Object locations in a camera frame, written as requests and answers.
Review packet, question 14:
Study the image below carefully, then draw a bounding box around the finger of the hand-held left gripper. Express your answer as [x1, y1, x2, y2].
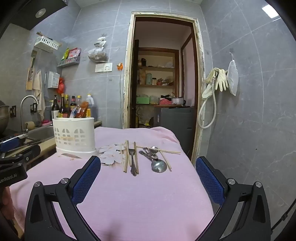
[0, 135, 26, 153]
[10, 146, 41, 165]

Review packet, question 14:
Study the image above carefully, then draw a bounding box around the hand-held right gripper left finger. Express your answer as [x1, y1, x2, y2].
[24, 155, 101, 241]

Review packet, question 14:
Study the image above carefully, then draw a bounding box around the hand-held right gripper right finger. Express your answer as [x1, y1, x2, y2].
[195, 156, 271, 241]

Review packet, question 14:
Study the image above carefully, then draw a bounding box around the wooden chopstick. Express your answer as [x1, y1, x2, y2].
[159, 151, 172, 172]
[124, 140, 129, 173]
[134, 141, 139, 174]
[136, 146, 181, 154]

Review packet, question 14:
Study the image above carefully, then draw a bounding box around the white plastic utensil holder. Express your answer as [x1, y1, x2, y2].
[52, 117, 97, 156]

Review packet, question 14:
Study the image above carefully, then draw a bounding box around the steel fork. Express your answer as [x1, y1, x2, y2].
[129, 148, 137, 176]

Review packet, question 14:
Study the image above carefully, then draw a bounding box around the large steel spoon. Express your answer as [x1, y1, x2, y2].
[139, 150, 167, 173]

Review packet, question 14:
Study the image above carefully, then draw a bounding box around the person's left forearm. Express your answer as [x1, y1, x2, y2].
[0, 186, 12, 232]

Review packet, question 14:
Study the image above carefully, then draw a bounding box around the steel sink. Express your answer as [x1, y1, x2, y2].
[23, 125, 55, 144]

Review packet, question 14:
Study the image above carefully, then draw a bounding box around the metal pot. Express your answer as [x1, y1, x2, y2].
[0, 100, 10, 135]

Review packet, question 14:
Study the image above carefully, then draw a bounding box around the chrome faucet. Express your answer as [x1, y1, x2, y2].
[20, 95, 39, 134]

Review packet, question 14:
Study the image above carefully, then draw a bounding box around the pink floral blanket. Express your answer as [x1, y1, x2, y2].
[9, 126, 214, 241]

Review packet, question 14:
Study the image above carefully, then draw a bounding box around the hanging beige towel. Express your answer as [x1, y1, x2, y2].
[32, 70, 46, 119]

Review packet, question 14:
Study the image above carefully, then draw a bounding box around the orange packet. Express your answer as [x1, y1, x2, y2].
[74, 101, 90, 118]

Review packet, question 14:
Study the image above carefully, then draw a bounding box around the wooden cutting board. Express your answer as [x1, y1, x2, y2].
[25, 50, 37, 91]

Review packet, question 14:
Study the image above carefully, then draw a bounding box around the grey cabinet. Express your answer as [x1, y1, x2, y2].
[153, 106, 196, 154]

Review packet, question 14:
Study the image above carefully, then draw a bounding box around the plastic oil jug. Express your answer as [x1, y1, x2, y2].
[84, 94, 98, 118]

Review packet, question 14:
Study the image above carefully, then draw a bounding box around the cream rubber glove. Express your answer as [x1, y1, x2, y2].
[203, 67, 220, 85]
[215, 68, 229, 92]

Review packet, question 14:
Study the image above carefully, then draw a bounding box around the white mesh bag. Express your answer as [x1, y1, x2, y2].
[227, 52, 239, 96]

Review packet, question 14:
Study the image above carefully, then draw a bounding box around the red snack packet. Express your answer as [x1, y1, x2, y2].
[68, 48, 81, 59]

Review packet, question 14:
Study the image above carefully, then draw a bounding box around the wooden storage shelf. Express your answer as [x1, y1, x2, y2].
[136, 47, 181, 107]

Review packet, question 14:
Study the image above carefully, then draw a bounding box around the hanging clear plastic bag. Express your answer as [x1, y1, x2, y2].
[87, 35, 109, 63]

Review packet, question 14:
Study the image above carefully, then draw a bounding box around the black range hood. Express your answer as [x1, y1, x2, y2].
[0, 0, 71, 31]

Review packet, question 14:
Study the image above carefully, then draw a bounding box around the white wall box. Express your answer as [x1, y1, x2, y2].
[47, 71, 60, 89]

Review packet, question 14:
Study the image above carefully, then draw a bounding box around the white hose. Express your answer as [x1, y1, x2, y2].
[198, 71, 219, 129]

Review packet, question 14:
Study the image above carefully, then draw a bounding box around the grey wall shelf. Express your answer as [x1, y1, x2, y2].
[57, 56, 81, 68]

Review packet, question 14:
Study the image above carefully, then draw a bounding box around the white wall basket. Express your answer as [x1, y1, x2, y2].
[34, 36, 60, 51]

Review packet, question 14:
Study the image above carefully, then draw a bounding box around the white wall switch socket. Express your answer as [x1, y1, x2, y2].
[95, 62, 113, 73]

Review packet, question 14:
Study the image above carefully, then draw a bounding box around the wooden door frame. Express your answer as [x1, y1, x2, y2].
[123, 11, 205, 161]

